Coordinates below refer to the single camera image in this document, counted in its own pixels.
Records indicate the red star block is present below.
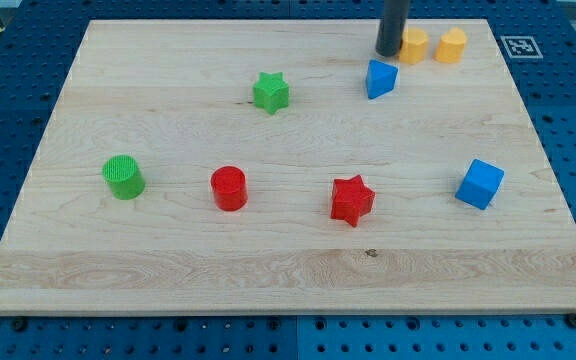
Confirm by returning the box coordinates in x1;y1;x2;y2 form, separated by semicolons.
330;175;376;227

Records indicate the green star block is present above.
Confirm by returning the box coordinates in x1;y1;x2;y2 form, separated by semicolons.
253;72;290;115

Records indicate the light wooden board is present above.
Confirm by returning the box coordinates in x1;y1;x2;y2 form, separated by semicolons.
0;19;576;316

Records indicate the red cylinder block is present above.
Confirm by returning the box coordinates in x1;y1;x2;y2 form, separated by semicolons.
210;166;248;211

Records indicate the blue triangular prism block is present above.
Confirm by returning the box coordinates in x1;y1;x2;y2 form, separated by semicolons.
365;59;399;99

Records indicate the green cylinder block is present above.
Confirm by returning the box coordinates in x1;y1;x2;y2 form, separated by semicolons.
102;154;146;200

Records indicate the black cylindrical pointer rod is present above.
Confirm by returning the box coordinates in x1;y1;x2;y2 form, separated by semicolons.
375;0;411;57

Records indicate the yellow hexagon block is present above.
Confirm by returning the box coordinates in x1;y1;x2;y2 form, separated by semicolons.
399;27;429;65

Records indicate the blue cube block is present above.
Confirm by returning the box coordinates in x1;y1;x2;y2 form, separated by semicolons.
455;159;505;210

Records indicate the yellow heart block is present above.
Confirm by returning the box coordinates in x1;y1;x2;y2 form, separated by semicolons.
434;27;468;64

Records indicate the white fiducial marker tag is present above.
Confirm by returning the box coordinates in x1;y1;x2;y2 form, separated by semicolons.
500;35;543;59

